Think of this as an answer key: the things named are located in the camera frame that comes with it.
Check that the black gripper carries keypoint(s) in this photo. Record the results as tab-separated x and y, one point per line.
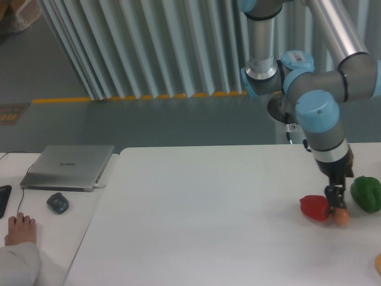
337	171

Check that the red bell pepper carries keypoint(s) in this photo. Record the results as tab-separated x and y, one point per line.
315	207

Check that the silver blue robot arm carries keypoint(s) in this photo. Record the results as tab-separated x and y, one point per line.
313	98

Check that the white sleeved forearm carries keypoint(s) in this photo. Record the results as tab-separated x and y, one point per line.
20	264

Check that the person's bare hand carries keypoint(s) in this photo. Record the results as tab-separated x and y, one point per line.
21	229

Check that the brown egg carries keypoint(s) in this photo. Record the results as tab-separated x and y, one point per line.
340	216

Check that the green bell pepper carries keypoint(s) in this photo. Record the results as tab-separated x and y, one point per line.
366	193

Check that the orange fruit at edge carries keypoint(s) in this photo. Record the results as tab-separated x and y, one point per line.
377	263

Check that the corrugated white folding partition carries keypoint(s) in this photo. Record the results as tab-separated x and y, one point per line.
155	48

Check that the silver closed laptop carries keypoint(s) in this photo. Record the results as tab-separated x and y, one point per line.
68	168

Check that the black keyboard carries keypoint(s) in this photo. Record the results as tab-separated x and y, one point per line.
5	192

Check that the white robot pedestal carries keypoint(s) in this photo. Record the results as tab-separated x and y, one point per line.
287	131

